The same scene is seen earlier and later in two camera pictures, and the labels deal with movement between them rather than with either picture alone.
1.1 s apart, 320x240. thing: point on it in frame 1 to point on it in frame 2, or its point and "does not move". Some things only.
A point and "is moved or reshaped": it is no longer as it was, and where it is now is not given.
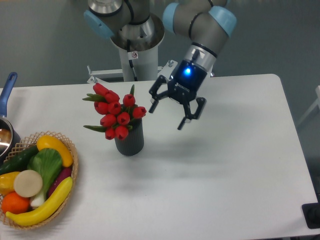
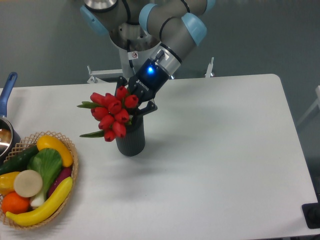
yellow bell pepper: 7,183 does not move
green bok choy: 47,162 does not move
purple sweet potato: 65,172 does not move
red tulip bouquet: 119,112 is moved or reshaped
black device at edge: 311,213 does not move
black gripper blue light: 187,81 to 148,82
